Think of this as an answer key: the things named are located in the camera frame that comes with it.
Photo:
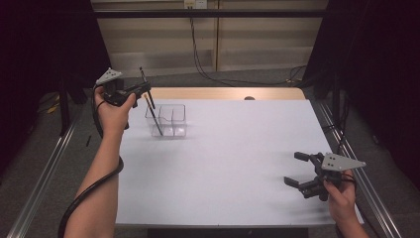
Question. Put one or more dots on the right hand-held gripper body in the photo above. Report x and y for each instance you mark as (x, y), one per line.
(333, 162)

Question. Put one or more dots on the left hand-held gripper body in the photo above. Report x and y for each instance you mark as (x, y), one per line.
(114, 89)

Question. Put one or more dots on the black pen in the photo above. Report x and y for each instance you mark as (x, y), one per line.
(142, 74)

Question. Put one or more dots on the clear acrylic divided container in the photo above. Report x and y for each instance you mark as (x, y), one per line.
(176, 122)

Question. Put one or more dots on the person's left hand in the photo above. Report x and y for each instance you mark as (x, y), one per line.
(114, 119)

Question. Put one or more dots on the person's right hand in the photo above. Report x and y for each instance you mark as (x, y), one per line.
(341, 201)

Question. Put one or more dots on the black metal stand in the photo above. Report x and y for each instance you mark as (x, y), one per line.
(64, 109)
(336, 102)

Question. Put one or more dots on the small black stick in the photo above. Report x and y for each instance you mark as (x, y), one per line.
(88, 140)

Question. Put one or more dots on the dark round table grommet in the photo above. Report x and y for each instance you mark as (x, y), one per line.
(249, 98)

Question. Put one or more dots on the black curtain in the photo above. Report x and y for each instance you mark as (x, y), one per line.
(379, 82)
(39, 49)

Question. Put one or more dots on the aluminium floor rail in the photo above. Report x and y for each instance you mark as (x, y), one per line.
(39, 185)
(373, 198)

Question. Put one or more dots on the white wall socket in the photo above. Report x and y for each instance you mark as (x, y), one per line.
(195, 4)

